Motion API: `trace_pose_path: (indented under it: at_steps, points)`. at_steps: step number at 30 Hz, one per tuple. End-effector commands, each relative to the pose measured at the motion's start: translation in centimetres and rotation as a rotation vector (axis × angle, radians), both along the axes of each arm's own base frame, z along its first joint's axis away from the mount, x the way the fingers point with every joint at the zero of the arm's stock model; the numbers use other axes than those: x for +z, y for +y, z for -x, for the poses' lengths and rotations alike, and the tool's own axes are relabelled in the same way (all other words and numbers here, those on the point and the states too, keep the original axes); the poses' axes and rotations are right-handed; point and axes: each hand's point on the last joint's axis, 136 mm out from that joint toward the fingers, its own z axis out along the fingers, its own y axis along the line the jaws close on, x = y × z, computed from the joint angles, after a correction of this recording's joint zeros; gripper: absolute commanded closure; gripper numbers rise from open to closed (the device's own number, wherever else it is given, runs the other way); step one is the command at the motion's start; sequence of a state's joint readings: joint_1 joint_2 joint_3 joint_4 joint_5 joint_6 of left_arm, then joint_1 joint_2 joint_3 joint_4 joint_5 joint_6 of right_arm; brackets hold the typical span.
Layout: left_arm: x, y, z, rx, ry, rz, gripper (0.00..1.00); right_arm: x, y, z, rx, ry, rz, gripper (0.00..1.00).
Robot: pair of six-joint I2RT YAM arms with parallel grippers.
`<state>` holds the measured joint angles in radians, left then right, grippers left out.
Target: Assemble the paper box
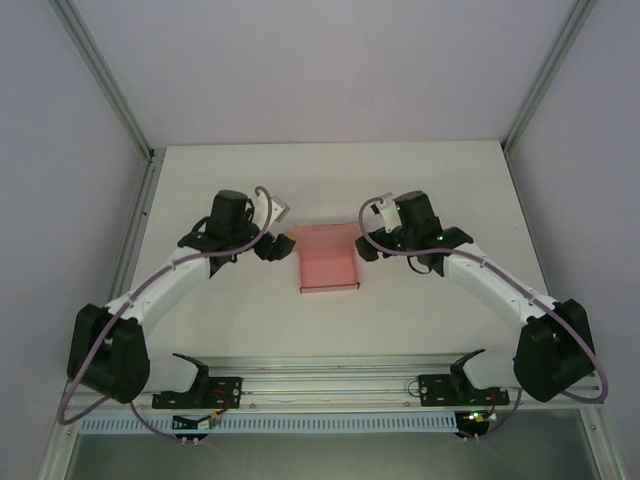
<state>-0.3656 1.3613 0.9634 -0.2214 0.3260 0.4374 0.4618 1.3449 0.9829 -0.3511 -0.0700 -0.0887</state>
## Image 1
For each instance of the pink paper box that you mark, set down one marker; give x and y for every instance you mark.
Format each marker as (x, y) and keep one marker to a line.
(327, 267)

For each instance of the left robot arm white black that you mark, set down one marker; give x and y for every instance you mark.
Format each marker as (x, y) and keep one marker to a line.
(160, 285)

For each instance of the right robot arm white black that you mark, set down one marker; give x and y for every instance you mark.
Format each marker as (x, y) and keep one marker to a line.
(500, 290)

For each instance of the grey metal panel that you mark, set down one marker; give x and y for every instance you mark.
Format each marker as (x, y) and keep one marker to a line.
(325, 460)

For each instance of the aluminium table side rail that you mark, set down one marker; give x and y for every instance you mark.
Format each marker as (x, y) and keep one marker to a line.
(530, 220)
(140, 215)

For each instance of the aluminium mounting rail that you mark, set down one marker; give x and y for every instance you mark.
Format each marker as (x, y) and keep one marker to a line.
(325, 385)

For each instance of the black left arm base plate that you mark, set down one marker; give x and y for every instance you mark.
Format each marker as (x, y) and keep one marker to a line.
(225, 392)

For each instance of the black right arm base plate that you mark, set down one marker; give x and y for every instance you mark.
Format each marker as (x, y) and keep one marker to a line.
(435, 390)

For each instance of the aluminium frame post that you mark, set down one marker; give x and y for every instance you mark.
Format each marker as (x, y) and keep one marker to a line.
(550, 75)
(107, 80)

